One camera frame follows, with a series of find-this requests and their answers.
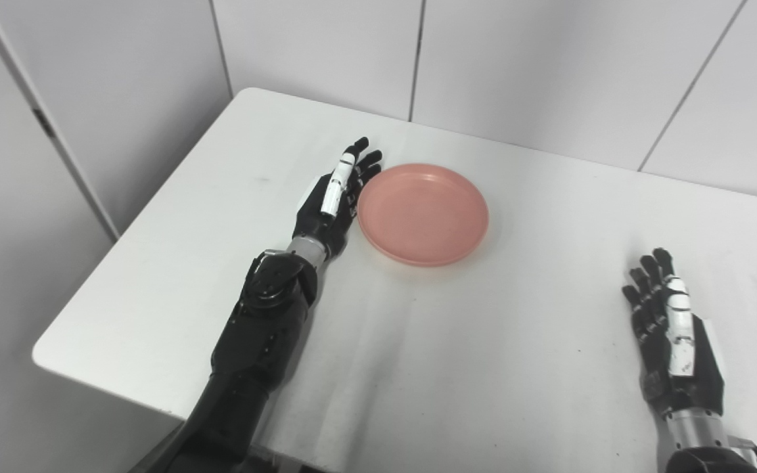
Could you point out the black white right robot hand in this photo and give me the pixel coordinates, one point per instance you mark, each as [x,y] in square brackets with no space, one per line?
[681,355]

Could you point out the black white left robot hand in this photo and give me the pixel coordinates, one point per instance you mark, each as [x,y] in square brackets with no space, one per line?
[329,203]

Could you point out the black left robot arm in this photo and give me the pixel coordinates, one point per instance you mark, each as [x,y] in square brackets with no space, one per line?
[253,348]

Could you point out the pink round plate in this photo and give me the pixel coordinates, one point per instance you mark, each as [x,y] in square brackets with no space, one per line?
[423,215]

